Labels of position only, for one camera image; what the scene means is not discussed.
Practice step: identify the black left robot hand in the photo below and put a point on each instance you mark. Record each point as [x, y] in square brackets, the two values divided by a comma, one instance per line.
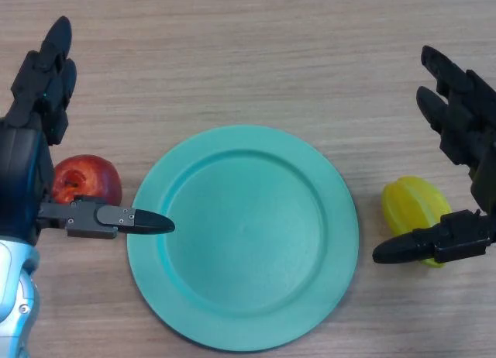
[23, 160]

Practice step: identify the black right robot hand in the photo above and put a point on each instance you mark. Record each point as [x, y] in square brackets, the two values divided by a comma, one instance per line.
[465, 125]

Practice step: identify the yellow starfruit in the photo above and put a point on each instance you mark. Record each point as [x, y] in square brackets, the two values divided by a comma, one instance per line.
[414, 203]

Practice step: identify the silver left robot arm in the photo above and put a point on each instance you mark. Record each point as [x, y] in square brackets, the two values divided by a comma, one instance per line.
[11, 292]

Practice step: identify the green round plate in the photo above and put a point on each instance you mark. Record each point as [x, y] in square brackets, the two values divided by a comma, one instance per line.
[244, 241]

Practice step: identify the red apple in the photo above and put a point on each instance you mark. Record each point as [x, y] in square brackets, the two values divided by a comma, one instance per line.
[93, 176]

